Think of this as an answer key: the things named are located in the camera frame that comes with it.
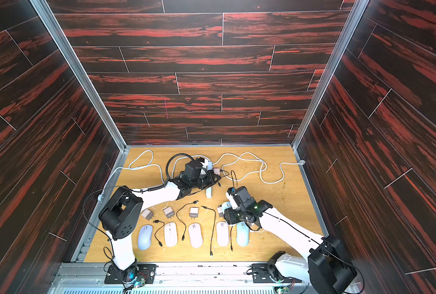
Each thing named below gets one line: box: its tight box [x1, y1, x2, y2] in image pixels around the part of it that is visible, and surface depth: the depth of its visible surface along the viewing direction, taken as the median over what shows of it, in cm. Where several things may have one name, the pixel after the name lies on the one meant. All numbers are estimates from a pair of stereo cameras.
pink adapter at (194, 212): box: [189, 206, 200, 220], surface depth 91 cm
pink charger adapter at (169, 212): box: [163, 206, 176, 219], surface depth 90 cm
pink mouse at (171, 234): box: [164, 221, 179, 248], surface depth 84 cm
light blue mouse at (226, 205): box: [221, 201, 233, 213], surface depth 84 cm
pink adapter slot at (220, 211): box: [216, 204, 224, 219], surface depth 92 cm
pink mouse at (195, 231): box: [188, 222, 203, 249], surface depth 84 cm
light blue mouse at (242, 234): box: [235, 221, 250, 247], surface depth 84 cm
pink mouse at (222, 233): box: [216, 221, 230, 247], surface depth 84 cm
